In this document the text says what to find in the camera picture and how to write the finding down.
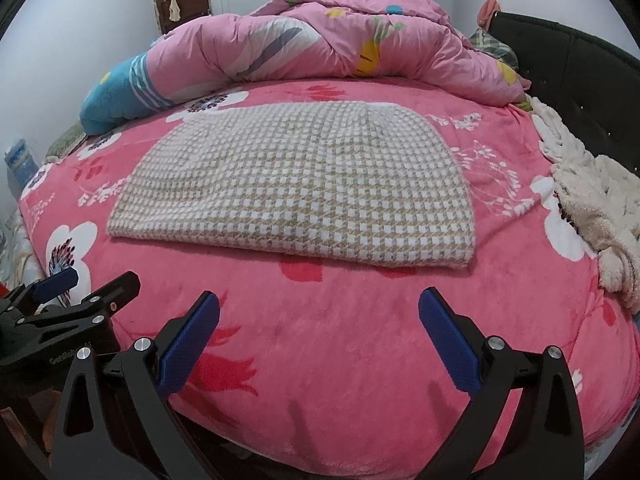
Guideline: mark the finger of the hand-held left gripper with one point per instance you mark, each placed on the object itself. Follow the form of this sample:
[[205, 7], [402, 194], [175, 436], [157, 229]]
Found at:
[[57, 282], [115, 290]]

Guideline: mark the blue and white package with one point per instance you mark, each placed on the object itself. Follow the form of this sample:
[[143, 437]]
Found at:
[[20, 165]]

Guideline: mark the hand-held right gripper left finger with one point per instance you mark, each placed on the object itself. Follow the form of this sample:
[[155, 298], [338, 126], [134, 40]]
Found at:
[[192, 340]]

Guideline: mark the beige white houndstooth knit garment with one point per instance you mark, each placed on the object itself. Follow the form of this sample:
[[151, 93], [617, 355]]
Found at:
[[300, 185]]

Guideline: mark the dark upholstered headboard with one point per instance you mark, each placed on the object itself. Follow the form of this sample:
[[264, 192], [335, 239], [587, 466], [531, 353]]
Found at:
[[575, 70]]

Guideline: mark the pale floral bed sheet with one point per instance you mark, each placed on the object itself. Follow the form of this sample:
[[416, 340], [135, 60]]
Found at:
[[20, 250]]

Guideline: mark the cream fluffy cloth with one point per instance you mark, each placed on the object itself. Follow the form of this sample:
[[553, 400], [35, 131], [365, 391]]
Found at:
[[600, 195]]

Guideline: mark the pink and blue quilt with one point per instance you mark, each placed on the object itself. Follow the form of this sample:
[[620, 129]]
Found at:
[[300, 45]]

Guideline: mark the small hanging cloth item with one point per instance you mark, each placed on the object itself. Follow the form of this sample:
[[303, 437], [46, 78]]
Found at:
[[175, 10]]

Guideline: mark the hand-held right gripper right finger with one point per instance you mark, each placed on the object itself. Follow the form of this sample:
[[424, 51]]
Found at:
[[450, 340]]

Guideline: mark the coral pink cloth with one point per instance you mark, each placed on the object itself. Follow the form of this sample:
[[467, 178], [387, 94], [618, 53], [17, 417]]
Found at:
[[487, 12]]

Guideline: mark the plaid cloth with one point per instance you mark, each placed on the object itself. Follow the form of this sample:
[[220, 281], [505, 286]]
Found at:
[[492, 45]]

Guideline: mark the pink floral fleece blanket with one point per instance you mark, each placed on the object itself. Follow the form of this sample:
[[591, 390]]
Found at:
[[350, 360]]

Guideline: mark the green pillow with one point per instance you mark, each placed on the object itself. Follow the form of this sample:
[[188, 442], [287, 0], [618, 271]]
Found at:
[[67, 142]]

